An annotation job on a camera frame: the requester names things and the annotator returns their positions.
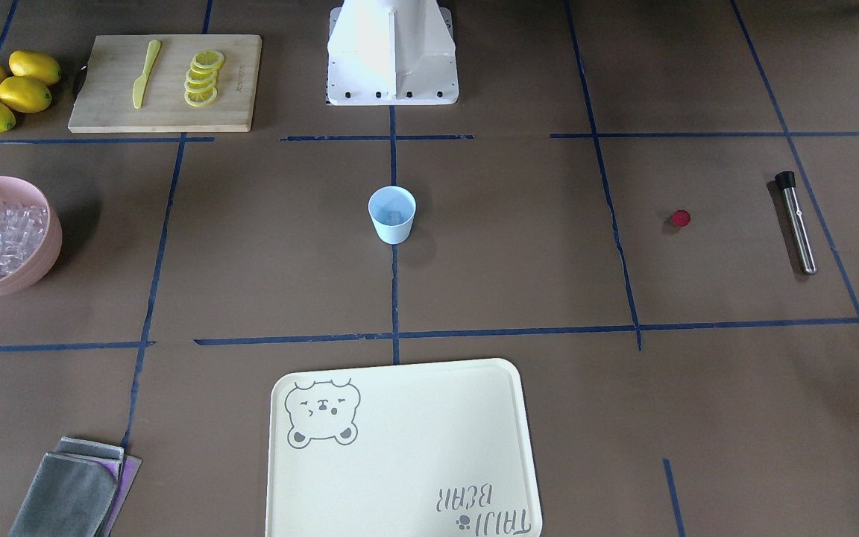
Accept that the red strawberry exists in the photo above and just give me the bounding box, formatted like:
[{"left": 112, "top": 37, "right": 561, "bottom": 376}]
[{"left": 670, "top": 210, "right": 692, "bottom": 228}]

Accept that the steel muddler black tip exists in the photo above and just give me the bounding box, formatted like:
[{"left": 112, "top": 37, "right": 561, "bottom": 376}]
[{"left": 775, "top": 170, "right": 818, "bottom": 275}]

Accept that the pink bowl of ice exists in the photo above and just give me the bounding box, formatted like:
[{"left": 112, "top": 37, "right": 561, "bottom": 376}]
[{"left": 0, "top": 175, "right": 63, "bottom": 297}]

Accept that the light blue plastic cup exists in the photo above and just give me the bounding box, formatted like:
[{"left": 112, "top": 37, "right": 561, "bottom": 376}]
[{"left": 368, "top": 186, "right": 418, "bottom": 245}]

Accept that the whole yellow lemon middle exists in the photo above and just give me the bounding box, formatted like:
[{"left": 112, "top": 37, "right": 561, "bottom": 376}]
[{"left": 0, "top": 76, "right": 52, "bottom": 113}]

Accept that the whole yellow lemon top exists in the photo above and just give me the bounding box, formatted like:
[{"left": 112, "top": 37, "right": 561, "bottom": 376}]
[{"left": 9, "top": 50, "right": 62, "bottom": 87}]

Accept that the wooden cutting board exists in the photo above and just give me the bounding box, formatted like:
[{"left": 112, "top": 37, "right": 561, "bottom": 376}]
[{"left": 68, "top": 34, "right": 262, "bottom": 134}]

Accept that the yellow plastic knife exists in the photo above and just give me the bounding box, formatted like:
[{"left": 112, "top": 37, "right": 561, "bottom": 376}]
[{"left": 130, "top": 40, "right": 163, "bottom": 110}]

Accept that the lemon slice front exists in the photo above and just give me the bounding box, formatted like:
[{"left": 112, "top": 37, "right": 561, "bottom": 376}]
[{"left": 183, "top": 87, "right": 218, "bottom": 108}]

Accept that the lemon slice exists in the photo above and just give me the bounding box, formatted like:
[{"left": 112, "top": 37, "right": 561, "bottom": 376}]
[
  {"left": 183, "top": 87, "right": 218, "bottom": 108},
  {"left": 191, "top": 50, "right": 225, "bottom": 72}
]

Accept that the lemon slice back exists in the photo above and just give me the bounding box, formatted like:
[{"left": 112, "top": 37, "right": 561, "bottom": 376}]
[{"left": 191, "top": 50, "right": 225, "bottom": 72}]

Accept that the purple cloth underneath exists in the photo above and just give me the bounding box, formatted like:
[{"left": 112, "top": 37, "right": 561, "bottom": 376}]
[{"left": 98, "top": 455, "right": 142, "bottom": 536}]

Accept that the grey folded cloth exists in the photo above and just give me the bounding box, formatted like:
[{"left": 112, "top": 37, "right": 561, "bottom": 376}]
[{"left": 9, "top": 436, "right": 125, "bottom": 536}]

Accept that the cream bear serving tray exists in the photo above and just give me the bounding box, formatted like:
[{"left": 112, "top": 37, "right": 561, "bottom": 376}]
[{"left": 265, "top": 358, "right": 544, "bottom": 536}]

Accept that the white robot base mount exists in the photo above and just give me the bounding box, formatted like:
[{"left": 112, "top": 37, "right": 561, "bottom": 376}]
[{"left": 325, "top": 1, "right": 460, "bottom": 107}]

